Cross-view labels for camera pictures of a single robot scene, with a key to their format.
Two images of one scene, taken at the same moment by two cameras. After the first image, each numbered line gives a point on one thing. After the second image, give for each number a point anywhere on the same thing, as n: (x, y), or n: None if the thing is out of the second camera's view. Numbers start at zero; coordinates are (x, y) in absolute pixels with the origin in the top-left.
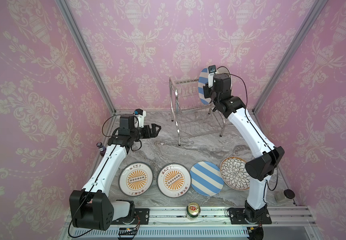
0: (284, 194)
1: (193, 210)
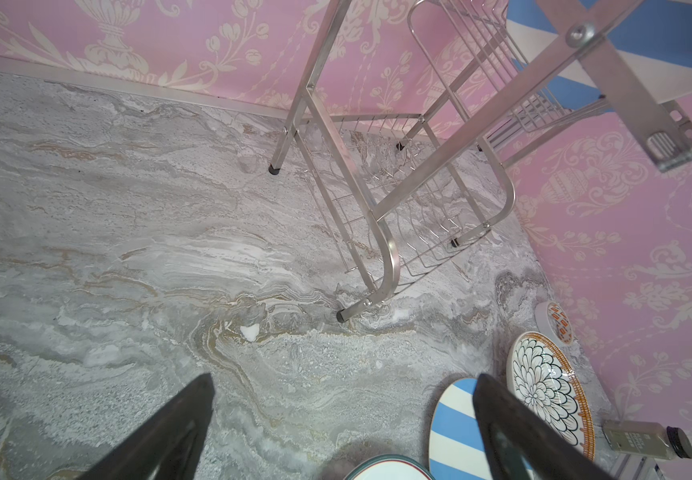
0: (648, 438)
1: None
